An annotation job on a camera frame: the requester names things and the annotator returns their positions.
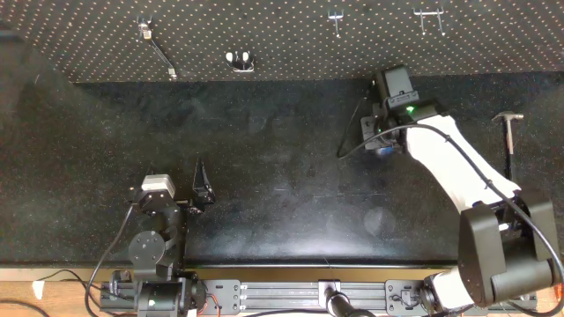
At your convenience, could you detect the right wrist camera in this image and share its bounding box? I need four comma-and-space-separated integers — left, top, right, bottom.
360, 115, 381, 152

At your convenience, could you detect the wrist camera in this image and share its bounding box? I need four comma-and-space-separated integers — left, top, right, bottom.
360, 115, 381, 152
140, 173, 177, 197

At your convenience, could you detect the mounting rail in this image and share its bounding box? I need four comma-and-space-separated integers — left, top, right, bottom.
98, 269, 539, 317

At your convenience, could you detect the hammer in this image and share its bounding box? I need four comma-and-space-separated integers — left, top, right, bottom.
491, 111, 525, 182

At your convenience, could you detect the double metal hook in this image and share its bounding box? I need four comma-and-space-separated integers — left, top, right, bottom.
412, 7, 447, 37

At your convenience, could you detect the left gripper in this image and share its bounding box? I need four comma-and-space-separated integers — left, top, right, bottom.
145, 158, 217, 216

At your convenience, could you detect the black power cable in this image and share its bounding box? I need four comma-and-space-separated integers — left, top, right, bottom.
0, 298, 50, 317

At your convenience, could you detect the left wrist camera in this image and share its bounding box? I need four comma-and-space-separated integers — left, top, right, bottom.
140, 173, 177, 197

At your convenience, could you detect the black pegboard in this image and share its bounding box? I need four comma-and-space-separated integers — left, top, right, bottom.
0, 0, 564, 84

